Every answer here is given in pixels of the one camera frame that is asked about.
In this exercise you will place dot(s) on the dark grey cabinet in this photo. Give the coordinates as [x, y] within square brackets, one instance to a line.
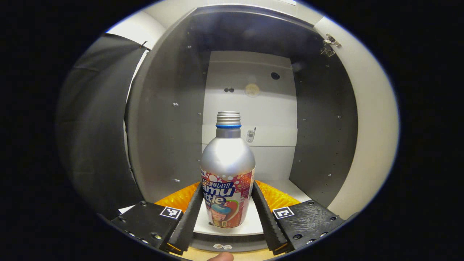
[163, 127]

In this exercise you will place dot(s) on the metal door hinge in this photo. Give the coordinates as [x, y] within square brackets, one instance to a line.
[330, 44]

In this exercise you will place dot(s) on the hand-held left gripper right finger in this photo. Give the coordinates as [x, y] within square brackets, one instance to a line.
[266, 221]

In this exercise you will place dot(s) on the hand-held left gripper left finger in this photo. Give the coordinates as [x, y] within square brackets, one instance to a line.
[190, 221]

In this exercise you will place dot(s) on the silver printed bottle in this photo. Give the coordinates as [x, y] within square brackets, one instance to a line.
[227, 163]

